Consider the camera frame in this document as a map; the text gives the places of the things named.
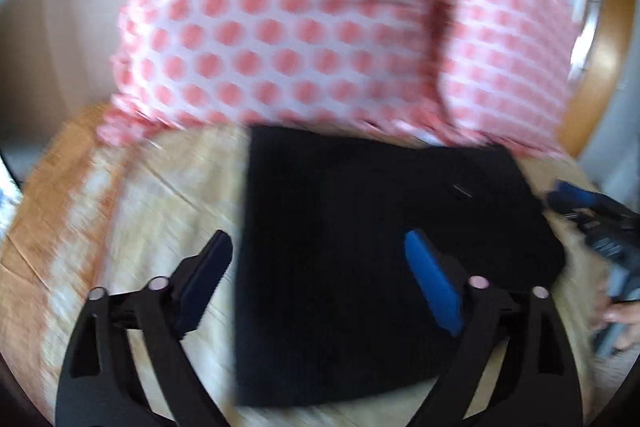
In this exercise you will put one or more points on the person's right hand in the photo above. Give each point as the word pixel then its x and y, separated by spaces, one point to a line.
pixel 622 317

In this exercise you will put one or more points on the pink polka dot pillow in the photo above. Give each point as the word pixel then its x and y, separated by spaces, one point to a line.
pixel 505 57
pixel 280 22

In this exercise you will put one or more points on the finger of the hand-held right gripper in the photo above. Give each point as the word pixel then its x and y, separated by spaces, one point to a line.
pixel 575 199

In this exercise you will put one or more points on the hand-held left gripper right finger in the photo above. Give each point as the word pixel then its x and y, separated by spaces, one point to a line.
pixel 432 282

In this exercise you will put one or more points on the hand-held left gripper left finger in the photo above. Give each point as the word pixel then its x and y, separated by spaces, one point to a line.
pixel 210 277

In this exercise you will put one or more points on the black pants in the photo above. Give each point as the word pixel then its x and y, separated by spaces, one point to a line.
pixel 370 257

